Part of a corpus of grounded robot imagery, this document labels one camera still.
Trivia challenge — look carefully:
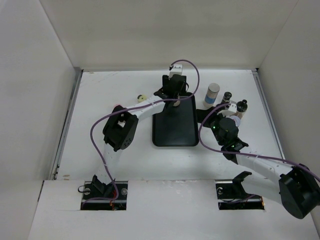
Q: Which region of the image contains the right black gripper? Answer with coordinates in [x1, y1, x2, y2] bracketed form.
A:
[196, 106, 228, 146]

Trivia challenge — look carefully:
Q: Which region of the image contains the yellow cap spice bottle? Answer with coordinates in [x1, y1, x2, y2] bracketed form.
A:
[137, 94, 147, 103]

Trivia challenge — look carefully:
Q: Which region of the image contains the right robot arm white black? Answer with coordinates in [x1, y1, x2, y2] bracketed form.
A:
[196, 105, 320, 219]

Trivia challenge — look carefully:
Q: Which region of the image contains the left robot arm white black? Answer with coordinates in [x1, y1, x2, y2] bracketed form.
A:
[90, 73, 187, 200]

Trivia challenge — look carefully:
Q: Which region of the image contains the tall dark pepper grinder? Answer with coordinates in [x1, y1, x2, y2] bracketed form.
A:
[221, 91, 232, 104]

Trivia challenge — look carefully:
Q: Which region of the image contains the silver lid blue label jar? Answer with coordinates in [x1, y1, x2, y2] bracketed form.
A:
[203, 83, 220, 108]

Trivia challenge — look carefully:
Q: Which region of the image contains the black knob cap bottle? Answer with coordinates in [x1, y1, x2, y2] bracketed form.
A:
[235, 99, 248, 120]

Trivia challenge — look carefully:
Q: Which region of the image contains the black plastic tray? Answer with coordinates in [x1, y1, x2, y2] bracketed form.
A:
[152, 96, 199, 147]

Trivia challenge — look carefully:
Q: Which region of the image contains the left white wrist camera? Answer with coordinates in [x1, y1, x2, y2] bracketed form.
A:
[168, 64, 183, 79]

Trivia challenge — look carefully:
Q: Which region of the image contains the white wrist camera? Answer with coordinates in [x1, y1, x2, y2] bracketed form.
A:
[224, 101, 237, 117]
[168, 64, 183, 79]

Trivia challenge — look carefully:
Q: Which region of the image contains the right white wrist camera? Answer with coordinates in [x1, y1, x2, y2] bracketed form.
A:
[224, 101, 237, 117]

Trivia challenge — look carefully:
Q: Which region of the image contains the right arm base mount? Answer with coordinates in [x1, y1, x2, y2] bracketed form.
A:
[215, 171, 265, 211]

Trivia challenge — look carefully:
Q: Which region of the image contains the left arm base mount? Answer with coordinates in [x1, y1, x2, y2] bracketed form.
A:
[77, 175, 129, 211]

